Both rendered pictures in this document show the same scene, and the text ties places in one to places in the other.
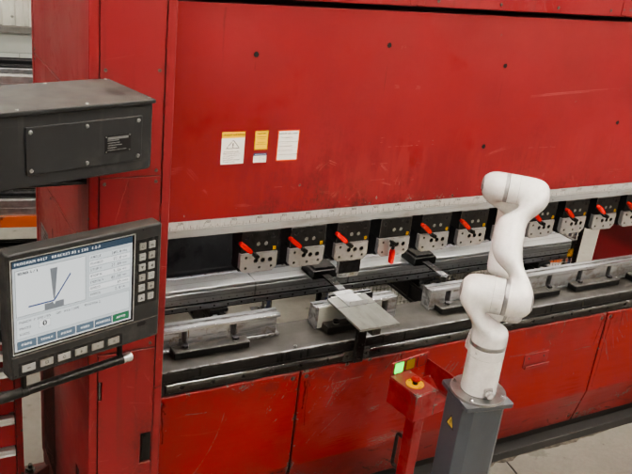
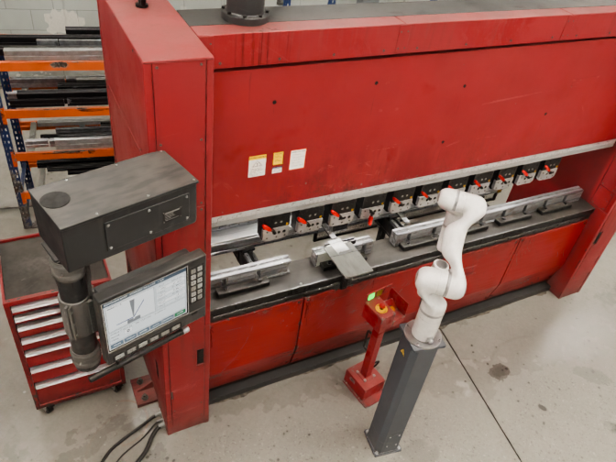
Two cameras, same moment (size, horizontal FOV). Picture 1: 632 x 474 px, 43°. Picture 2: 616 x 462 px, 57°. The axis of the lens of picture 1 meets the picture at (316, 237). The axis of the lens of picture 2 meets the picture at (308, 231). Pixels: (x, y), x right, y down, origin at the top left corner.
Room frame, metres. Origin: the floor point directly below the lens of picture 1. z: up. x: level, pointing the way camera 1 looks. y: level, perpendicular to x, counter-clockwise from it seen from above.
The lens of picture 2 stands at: (0.45, 0.08, 3.11)
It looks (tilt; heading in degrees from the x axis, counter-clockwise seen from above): 39 degrees down; 359
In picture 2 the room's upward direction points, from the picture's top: 9 degrees clockwise
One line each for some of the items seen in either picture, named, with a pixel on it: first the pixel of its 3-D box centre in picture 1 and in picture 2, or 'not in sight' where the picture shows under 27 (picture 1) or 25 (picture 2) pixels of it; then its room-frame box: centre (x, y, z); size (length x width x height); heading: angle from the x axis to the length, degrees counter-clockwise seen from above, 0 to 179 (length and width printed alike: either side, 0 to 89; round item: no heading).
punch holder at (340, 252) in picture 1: (347, 237); (339, 208); (2.97, -0.12, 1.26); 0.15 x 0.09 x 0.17; 121
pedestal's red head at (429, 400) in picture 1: (420, 386); (385, 308); (2.76, -0.48, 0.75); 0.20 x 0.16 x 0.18; 129
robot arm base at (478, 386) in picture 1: (482, 368); (427, 322); (2.37, -0.61, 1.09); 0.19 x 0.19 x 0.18
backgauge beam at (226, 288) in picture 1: (385, 267); (366, 209); (3.45, -0.34, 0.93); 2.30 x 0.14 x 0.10; 121
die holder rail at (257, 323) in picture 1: (217, 330); (247, 273); (2.71, 0.33, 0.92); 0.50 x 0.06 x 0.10; 121
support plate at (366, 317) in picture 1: (362, 311); (347, 259); (2.86, -0.22, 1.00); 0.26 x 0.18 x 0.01; 31
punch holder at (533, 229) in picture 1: (536, 216); (477, 180); (3.48, -0.98, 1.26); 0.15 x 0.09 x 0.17; 121
